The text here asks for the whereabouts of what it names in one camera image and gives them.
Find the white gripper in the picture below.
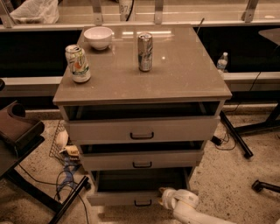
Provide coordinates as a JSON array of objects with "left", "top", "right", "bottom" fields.
[{"left": 157, "top": 187, "right": 199, "bottom": 210}]

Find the grey drawer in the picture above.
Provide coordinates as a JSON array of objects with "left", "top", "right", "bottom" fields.
[
  {"left": 87, "top": 167, "right": 194, "bottom": 207},
  {"left": 80, "top": 150, "right": 204, "bottom": 171},
  {"left": 64, "top": 116, "right": 220, "bottom": 145}
]

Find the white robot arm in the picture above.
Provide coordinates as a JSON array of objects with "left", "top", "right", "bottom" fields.
[{"left": 159, "top": 187, "right": 236, "bottom": 224}]

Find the grey drawer cabinet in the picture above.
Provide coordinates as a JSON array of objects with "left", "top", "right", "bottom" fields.
[{"left": 52, "top": 24, "right": 233, "bottom": 211}]

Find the black power adapter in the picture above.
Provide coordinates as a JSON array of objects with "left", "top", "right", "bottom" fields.
[{"left": 211, "top": 136, "right": 222, "bottom": 145}]

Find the black desk leg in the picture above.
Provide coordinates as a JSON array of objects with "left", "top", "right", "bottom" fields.
[{"left": 220, "top": 111, "right": 254, "bottom": 159}]

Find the black caster leg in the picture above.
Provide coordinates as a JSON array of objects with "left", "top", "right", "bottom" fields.
[{"left": 252, "top": 180, "right": 280, "bottom": 193}]

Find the plastic water bottle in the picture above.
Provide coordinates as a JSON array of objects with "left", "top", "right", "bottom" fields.
[{"left": 217, "top": 52, "right": 228, "bottom": 73}]

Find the dark brown chair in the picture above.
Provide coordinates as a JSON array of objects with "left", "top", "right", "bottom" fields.
[{"left": 0, "top": 78, "right": 91, "bottom": 224}]

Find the slim silver can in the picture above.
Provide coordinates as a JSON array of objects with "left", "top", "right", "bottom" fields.
[{"left": 137, "top": 32, "right": 153, "bottom": 72}]

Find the green white soda can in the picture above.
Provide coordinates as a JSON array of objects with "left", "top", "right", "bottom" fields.
[{"left": 65, "top": 45, "right": 91, "bottom": 83}]

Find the white bowl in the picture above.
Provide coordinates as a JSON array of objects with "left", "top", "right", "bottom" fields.
[{"left": 84, "top": 26, "right": 113, "bottom": 50}]

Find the white plastic bag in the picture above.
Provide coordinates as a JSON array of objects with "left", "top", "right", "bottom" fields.
[{"left": 10, "top": 0, "right": 60, "bottom": 24}]

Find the black floor cable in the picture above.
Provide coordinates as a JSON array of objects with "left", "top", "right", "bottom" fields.
[{"left": 17, "top": 163, "right": 90, "bottom": 224}]

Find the wire mesh basket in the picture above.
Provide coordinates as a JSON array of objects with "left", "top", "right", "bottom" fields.
[{"left": 49, "top": 121, "right": 79, "bottom": 164}]

